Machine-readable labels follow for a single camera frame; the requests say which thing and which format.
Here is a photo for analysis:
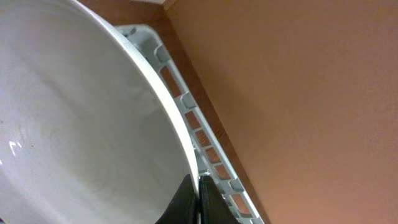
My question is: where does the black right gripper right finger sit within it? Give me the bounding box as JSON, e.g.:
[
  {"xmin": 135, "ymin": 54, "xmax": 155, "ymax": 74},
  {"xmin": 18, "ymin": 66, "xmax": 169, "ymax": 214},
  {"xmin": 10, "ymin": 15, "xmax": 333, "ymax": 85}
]
[{"xmin": 199, "ymin": 175, "xmax": 239, "ymax": 224}]

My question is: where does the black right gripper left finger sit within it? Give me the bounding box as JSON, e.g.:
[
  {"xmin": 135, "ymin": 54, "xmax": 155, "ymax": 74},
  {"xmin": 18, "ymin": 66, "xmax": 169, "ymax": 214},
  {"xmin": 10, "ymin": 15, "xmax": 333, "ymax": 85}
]
[{"xmin": 155, "ymin": 175, "xmax": 197, "ymax": 224}]

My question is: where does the grey plate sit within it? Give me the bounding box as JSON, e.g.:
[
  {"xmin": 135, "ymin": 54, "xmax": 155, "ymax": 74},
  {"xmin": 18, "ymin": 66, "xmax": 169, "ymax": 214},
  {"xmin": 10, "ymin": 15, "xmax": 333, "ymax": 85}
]
[{"xmin": 1, "ymin": 1, "xmax": 198, "ymax": 223}]

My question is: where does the grey dishwasher rack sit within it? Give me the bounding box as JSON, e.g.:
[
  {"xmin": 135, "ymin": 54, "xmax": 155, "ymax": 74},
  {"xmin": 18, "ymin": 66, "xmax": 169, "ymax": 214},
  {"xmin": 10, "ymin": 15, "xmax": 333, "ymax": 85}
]
[{"xmin": 117, "ymin": 24, "xmax": 266, "ymax": 224}]

